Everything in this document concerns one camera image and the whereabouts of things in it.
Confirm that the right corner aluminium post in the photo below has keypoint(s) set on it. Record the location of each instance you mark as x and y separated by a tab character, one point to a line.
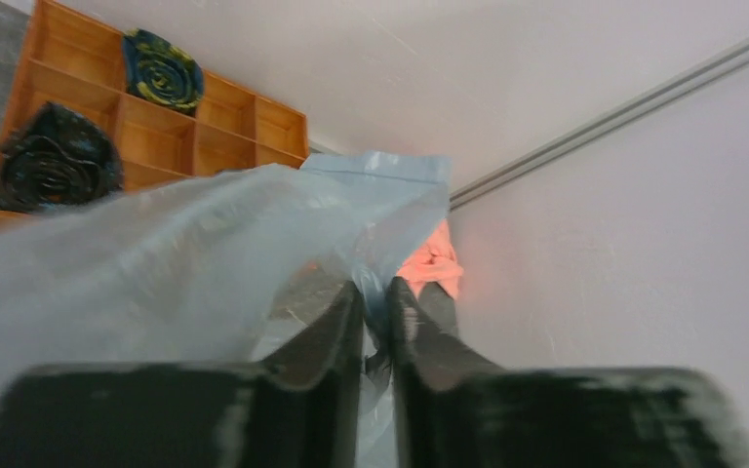
696	78

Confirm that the wooden compartment tray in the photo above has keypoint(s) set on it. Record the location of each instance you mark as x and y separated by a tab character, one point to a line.
70	59

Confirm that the rolled tie blue yellow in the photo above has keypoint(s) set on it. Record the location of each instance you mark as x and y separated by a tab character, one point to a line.
161	73

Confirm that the pink cloth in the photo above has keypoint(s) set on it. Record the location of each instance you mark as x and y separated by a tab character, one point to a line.
434	262

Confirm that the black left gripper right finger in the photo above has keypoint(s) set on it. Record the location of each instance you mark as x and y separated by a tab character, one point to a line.
456	408

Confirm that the translucent blue trash bag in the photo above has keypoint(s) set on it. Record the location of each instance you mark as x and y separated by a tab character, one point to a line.
225	268

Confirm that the rolled tie dark blue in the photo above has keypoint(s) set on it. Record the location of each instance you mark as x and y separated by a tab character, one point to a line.
58	158

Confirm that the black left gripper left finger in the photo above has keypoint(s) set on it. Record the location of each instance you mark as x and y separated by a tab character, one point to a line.
297	407

